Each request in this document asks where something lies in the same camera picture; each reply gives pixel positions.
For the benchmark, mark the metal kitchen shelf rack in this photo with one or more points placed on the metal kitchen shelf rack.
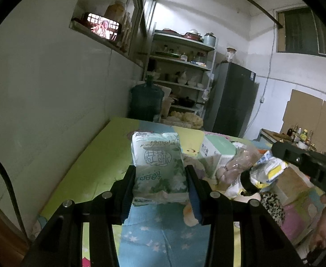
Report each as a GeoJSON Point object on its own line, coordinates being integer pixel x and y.
{"type": "Point", "coordinates": [183, 63]}

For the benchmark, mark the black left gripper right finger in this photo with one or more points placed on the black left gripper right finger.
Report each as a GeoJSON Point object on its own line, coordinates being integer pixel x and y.
{"type": "Point", "coordinates": [208, 205]}

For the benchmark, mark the kitchen counter with bottles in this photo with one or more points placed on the kitchen counter with bottles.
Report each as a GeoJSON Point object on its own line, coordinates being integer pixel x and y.
{"type": "Point", "coordinates": [302, 138]}

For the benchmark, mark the leopard print soft item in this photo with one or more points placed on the leopard print soft item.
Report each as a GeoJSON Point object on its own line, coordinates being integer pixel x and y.
{"type": "Point", "coordinates": [274, 207]}

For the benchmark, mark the pink plush toy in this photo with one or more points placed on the pink plush toy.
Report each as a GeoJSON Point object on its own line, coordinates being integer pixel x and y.
{"type": "Point", "coordinates": [244, 159]}

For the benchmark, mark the person's right hand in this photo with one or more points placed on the person's right hand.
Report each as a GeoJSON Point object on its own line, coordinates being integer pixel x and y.
{"type": "Point", "coordinates": [318, 238]}

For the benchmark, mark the dark grey refrigerator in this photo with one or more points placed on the dark grey refrigerator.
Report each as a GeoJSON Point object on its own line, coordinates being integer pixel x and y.
{"type": "Point", "coordinates": [231, 100]}

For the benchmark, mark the dark window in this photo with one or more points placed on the dark window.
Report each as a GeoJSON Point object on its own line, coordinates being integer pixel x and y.
{"type": "Point", "coordinates": [302, 32]}

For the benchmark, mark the blue water jug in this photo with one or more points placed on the blue water jug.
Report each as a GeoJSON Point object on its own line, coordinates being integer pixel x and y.
{"type": "Point", "coordinates": [146, 101]}

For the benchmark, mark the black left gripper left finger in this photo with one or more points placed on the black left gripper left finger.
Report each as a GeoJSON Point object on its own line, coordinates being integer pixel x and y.
{"type": "Point", "coordinates": [112, 207]}

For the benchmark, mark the brown cardboard wall panel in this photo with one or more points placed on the brown cardboard wall panel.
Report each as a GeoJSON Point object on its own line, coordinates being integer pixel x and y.
{"type": "Point", "coordinates": [307, 112]}

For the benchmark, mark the colourful foam play mat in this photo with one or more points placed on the colourful foam play mat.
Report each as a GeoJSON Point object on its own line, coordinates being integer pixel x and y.
{"type": "Point", "coordinates": [59, 243]}

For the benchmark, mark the green white cardboard box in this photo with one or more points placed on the green white cardboard box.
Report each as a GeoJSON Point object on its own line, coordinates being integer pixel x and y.
{"type": "Point", "coordinates": [215, 151]}

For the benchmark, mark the glass jar on refrigerator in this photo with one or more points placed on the glass jar on refrigerator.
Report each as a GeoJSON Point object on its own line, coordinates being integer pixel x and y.
{"type": "Point", "coordinates": [230, 54]}

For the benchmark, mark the green white tissue pack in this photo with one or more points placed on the green white tissue pack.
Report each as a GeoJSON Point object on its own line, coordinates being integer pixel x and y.
{"type": "Point", "coordinates": [160, 172]}

